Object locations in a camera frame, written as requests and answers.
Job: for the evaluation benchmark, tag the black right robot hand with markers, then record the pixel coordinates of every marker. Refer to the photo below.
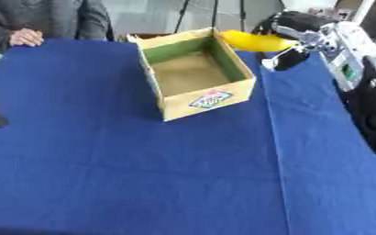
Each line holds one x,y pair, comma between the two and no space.
293,21

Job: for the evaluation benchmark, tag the yellow toy banana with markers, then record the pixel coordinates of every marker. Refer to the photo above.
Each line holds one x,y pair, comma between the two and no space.
252,41

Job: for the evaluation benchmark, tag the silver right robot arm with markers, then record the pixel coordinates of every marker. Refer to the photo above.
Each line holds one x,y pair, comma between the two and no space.
357,70

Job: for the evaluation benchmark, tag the tan cardboard box green inside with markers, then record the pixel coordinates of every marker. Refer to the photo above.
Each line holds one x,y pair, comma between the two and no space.
196,76

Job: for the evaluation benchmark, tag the black tripod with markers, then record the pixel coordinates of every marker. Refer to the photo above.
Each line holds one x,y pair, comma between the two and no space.
212,12

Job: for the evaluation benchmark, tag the person's hand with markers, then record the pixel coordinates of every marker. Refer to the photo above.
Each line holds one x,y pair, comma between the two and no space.
25,37

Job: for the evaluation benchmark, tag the person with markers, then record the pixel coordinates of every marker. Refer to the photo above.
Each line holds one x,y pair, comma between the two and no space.
47,18

